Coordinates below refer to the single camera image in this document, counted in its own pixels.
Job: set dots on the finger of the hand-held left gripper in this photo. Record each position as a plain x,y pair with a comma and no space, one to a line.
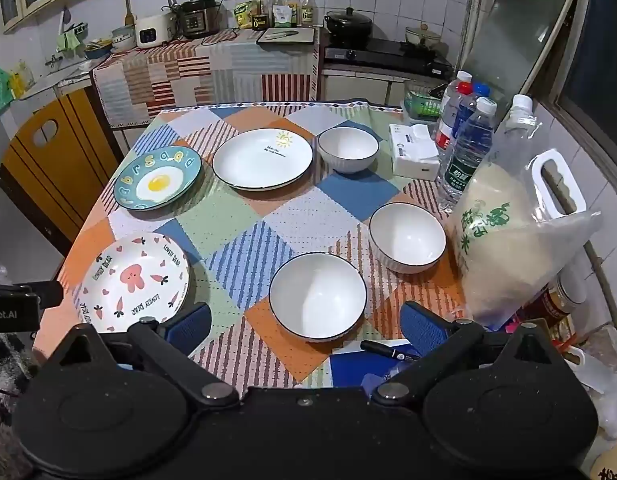
48,294

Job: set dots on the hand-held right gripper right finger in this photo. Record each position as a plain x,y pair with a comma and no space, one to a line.
423,324

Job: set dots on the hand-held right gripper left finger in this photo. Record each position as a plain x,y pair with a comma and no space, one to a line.
196,322

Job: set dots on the white plate with pink bunny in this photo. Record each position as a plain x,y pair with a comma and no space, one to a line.
133,280

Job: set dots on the white bowl with dark rim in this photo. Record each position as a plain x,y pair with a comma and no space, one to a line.
347,147
317,295
407,235

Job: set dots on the blue fried egg plate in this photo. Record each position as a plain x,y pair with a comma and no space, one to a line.
157,180

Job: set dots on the white plate with sun print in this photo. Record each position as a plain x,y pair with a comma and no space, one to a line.
261,160

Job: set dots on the stacked white bowls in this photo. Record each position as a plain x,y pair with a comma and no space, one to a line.
123,37

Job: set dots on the black marker pen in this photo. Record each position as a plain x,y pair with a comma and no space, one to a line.
388,350

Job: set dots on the fuzzy grey cloth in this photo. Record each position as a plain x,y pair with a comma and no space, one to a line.
3,360

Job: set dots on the pink packet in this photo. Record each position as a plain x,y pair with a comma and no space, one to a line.
513,329

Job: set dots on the clear bag of rice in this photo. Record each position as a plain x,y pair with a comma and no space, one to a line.
508,250

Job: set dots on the yellow wooden chair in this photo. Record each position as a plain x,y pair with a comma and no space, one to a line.
63,175

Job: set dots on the red label jar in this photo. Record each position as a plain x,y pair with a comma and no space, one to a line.
551,305

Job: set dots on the green label water bottle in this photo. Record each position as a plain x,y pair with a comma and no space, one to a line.
463,170

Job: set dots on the white tissue pack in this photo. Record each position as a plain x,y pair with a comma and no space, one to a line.
413,152

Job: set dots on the white plastic bag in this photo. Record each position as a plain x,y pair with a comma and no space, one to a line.
603,375

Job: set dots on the red cap water bottle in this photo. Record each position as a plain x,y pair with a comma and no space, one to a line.
443,135

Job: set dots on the blue cap water bottle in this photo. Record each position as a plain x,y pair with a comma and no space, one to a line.
463,115

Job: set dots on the yellow plastic bottle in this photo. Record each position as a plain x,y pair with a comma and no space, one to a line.
21,80

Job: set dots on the large clear plastic bottle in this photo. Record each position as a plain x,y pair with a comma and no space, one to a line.
518,130

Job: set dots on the green plastic basket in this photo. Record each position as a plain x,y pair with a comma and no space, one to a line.
422,102

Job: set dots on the beige printed bag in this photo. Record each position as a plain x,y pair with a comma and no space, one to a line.
611,462

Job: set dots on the sink faucet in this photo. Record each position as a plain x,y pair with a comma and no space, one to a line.
53,60

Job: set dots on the cream base cabinet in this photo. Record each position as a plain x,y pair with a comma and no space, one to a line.
358,87

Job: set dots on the striped patchwork counter cloth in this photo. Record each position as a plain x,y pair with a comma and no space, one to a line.
203,75

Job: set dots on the blue bowl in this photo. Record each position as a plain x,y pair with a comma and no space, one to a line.
98,51

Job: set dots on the white cap water bottle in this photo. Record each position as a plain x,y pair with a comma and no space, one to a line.
463,76

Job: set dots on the green hanging cloth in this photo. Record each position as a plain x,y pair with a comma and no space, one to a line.
68,42

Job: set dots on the black gas stove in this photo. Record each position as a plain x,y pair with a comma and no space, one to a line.
383,55

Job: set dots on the white rice cooker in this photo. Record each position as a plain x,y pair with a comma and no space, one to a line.
151,30

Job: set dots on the white enamel pot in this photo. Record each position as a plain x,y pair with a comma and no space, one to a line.
423,36

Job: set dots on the wooden spatula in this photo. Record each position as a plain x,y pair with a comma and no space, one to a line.
129,12

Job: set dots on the kitchen knife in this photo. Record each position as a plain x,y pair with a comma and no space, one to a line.
281,35

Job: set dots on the black pressure cooker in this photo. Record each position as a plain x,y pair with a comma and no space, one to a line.
198,17

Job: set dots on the black rimmed cutting board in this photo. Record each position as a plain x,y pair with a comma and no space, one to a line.
308,35

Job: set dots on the black cooking pot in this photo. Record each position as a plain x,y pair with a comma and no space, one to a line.
348,24

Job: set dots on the yellow green packet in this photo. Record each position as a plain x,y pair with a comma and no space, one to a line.
243,15

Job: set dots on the window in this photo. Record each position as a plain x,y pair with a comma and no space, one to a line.
598,60

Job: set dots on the dark label oil bottle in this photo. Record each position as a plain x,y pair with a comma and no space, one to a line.
261,12

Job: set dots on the yellow oil bottle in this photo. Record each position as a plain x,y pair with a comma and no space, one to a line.
291,10
278,10
308,10

